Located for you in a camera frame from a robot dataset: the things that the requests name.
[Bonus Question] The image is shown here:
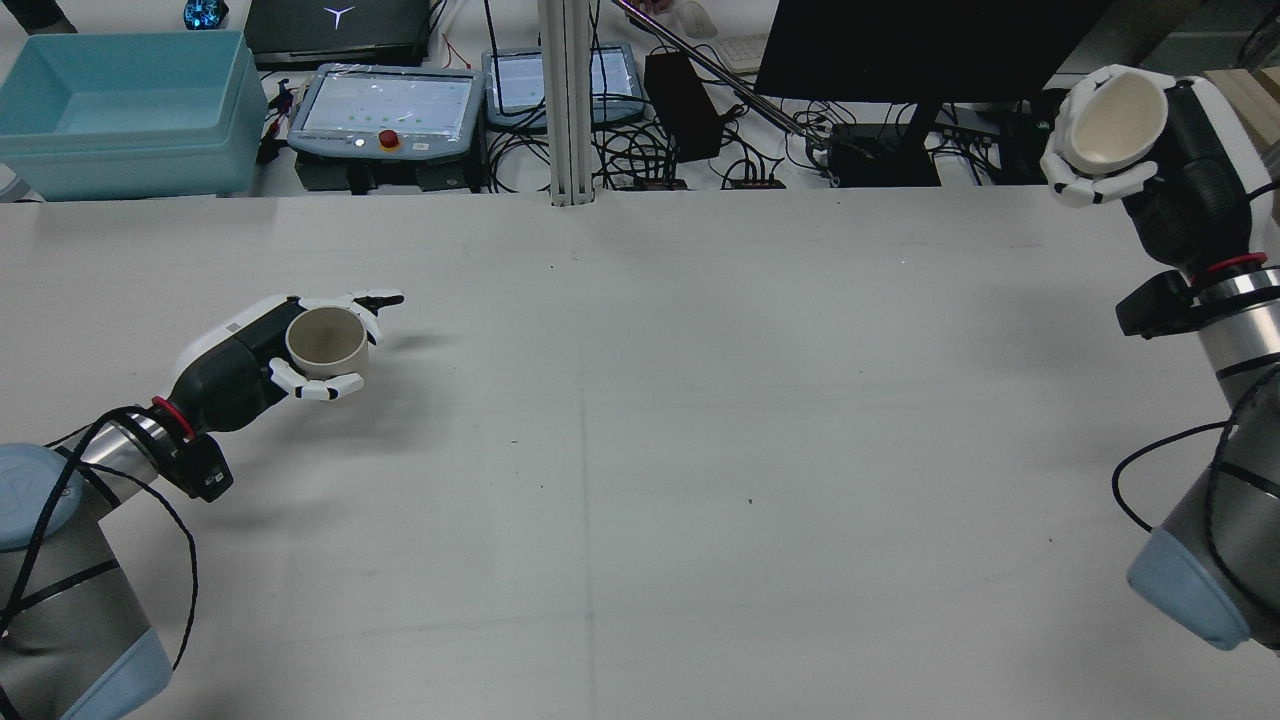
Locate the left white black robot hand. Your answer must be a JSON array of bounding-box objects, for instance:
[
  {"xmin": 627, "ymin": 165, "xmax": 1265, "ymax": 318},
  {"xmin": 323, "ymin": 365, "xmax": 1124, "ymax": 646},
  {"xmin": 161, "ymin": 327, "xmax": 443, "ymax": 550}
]
[{"xmin": 165, "ymin": 290, "xmax": 406, "ymax": 438}]

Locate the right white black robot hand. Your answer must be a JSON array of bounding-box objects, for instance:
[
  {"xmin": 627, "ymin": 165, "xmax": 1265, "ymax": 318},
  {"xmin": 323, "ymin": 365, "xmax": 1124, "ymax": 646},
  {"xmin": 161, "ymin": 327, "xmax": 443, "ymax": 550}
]
[{"xmin": 1040, "ymin": 65, "xmax": 1278, "ymax": 273}]

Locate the small beige paper cup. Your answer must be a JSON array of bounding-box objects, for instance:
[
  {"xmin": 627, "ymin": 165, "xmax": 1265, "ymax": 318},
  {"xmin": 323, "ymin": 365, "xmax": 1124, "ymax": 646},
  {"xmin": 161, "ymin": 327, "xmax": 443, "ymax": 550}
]
[{"xmin": 285, "ymin": 306, "xmax": 372, "ymax": 401}]

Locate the wide white paper cup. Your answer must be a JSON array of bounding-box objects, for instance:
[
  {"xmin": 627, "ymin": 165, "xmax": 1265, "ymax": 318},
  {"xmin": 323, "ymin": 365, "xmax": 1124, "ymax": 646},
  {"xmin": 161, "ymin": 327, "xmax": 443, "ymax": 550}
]
[{"xmin": 1060, "ymin": 72, "xmax": 1171, "ymax": 173}]

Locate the wooden box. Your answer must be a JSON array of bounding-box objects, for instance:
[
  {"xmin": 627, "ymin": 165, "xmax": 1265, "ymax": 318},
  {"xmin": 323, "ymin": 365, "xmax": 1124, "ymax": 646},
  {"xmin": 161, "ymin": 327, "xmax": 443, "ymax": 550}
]
[{"xmin": 1204, "ymin": 67, "xmax": 1280, "ymax": 148}]

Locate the black pendant holder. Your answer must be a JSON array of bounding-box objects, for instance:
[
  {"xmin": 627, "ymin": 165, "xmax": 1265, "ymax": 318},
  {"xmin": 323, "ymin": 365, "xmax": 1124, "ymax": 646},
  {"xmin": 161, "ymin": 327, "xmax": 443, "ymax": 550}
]
[{"xmin": 294, "ymin": 154, "xmax": 489, "ymax": 194}]

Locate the light blue plastic bin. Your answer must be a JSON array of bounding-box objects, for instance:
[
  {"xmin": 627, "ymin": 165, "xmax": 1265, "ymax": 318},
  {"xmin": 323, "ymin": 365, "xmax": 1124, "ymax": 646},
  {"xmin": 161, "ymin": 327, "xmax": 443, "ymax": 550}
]
[{"xmin": 0, "ymin": 29, "xmax": 270, "ymax": 202}]

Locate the black computer monitor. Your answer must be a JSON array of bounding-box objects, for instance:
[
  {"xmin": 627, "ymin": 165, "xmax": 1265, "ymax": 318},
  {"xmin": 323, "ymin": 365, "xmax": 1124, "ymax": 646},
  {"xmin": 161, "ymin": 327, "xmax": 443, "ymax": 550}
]
[{"xmin": 753, "ymin": 0, "xmax": 1113, "ymax": 189}]

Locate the grey teach pendant red button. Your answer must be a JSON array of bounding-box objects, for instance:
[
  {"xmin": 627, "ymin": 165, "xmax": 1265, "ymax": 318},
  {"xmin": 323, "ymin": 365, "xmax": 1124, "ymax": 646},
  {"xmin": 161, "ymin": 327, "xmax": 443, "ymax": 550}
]
[{"xmin": 287, "ymin": 62, "xmax": 489, "ymax": 162}]

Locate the black box device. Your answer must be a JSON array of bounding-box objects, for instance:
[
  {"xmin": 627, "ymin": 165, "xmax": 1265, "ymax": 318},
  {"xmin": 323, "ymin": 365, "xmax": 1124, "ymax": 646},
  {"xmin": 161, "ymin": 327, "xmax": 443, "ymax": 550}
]
[{"xmin": 828, "ymin": 122, "xmax": 943, "ymax": 189}]

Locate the black laptop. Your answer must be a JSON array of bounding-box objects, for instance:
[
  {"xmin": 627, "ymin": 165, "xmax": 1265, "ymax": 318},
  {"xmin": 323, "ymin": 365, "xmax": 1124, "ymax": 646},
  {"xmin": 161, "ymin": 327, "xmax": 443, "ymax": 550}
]
[{"xmin": 244, "ymin": 0, "xmax": 434, "ymax": 70}]

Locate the blue edged tablet pendant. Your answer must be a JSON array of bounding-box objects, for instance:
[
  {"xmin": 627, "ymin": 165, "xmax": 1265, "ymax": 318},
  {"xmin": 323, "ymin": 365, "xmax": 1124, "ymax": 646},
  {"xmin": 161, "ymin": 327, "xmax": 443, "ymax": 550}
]
[{"xmin": 482, "ymin": 44, "xmax": 647, "ymax": 132}]

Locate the white keyboard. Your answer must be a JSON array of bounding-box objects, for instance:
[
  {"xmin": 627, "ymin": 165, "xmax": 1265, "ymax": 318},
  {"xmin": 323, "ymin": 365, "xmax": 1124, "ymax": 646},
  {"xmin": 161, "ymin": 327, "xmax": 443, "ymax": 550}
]
[{"xmin": 714, "ymin": 33, "xmax": 773, "ymax": 75}]

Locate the thin metal rod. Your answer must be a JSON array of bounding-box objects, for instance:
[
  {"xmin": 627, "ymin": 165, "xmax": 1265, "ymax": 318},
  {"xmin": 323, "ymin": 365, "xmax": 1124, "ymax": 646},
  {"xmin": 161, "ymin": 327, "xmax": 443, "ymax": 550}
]
[{"xmin": 613, "ymin": 0, "xmax": 833, "ymax": 149}]

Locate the black power brick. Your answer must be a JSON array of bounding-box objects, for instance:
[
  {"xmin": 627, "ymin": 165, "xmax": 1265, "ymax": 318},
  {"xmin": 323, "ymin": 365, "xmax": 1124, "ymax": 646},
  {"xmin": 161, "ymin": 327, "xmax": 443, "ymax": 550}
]
[{"xmin": 643, "ymin": 50, "xmax": 725, "ymax": 163}]

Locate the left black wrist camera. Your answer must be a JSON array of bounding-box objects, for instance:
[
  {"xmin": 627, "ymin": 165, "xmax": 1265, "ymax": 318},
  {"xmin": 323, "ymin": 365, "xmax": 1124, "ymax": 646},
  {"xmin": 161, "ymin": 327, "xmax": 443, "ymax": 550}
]
[{"xmin": 164, "ymin": 433, "xmax": 235, "ymax": 504}]

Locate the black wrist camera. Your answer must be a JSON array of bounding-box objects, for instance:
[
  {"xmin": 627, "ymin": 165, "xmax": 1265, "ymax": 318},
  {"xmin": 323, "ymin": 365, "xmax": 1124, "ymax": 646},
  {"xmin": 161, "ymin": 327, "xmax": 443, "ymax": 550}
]
[
  {"xmin": 1114, "ymin": 269, "xmax": 1203, "ymax": 340},
  {"xmin": 164, "ymin": 433, "xmax": 235, "ymax": 504}
]

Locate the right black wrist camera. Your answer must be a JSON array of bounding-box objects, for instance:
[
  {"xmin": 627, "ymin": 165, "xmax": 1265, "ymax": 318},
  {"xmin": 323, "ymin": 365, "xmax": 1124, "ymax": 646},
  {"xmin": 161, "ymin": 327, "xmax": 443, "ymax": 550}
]
[{"xmin": 1114, "ymin": 269, "xmax": 1203, "ymax": 340}]

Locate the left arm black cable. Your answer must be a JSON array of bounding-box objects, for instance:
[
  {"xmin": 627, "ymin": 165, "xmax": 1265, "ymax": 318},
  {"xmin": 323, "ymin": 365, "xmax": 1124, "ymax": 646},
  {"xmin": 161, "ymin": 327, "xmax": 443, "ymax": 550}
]
[{"xmin": 0, "ymin": 405, "xmax": 201, "ymax": 673}]

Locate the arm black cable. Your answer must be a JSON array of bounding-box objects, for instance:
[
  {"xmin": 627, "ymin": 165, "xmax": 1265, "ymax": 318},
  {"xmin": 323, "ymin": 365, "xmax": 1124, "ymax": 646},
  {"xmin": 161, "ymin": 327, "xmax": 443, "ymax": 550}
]
[
  {"xmin": 1111, "ymin": 390, "xmax": 1280, "ymax": 541},
  {"xmin": 0, "ymin": 405, "xmax": 201, "ymax": 673}
]

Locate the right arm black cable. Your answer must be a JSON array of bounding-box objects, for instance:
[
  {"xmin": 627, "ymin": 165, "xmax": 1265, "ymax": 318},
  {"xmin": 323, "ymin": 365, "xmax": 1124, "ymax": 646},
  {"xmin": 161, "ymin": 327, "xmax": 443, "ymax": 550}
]
[{"xmin": 1111, "ymin": 390, "xmax": 1280, "ymax": 541}]

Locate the aluminium profile post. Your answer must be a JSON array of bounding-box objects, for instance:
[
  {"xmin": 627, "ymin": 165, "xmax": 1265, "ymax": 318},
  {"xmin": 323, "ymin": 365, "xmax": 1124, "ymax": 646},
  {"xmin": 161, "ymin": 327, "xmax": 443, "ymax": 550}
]
[{"xmin": 537, "ymin": 0, "xmax": 599, "ymax": 209}]

